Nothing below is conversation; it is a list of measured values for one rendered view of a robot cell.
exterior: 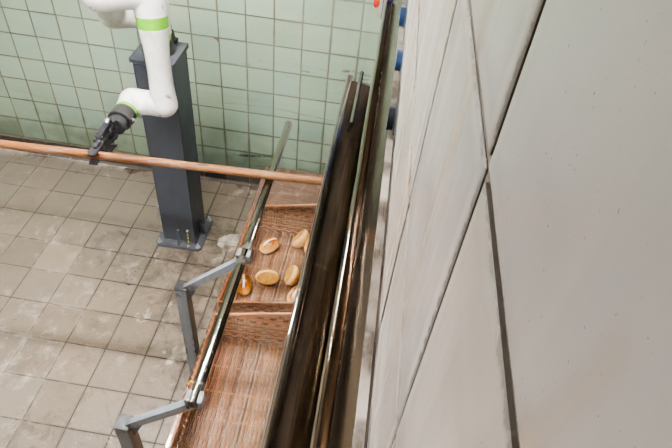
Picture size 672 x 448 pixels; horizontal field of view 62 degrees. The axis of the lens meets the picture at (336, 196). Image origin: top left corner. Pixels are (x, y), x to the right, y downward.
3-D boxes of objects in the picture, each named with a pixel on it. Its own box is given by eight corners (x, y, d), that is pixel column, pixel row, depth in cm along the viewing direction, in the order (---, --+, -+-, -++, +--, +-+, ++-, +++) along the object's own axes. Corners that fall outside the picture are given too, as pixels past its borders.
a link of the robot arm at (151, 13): (126, -28, 202) (125, -21, 192) (163, -29, 205) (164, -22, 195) (134, 23, 211) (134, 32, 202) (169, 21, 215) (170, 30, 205)
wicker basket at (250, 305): (356, 244, 260) (362, 201, 241) (338, 348, 218) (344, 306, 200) (254, 227, 263) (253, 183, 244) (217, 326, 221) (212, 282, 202)
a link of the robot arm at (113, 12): (96, 0, 240) (73, -29, 189) (136, -2, 244) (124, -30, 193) (100, 31, 242) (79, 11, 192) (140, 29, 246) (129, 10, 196)
